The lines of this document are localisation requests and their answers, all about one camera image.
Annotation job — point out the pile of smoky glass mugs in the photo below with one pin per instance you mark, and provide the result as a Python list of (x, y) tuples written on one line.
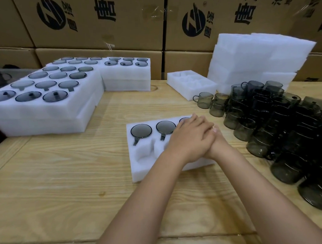
[(276, 111)]

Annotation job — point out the black round object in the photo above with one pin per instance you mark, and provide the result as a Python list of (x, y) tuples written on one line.
[(11, 66)]

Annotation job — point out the person's left hand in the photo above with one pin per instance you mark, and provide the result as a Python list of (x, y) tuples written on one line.
[(190, 140)]

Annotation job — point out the person's left forearm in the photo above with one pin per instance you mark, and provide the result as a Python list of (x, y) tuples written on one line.
[(137, 211)]

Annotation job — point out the stainless steel table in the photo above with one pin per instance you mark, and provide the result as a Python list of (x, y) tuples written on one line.
[(19, 72)]

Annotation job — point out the person's right hand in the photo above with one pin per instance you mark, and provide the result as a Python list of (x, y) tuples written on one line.
[(220, 150)]

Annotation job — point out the stack of white foam trays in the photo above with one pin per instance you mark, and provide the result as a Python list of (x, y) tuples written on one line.
[(253, 51)]

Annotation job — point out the person's right forearm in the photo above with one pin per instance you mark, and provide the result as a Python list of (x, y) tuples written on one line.
[(266, 201)]

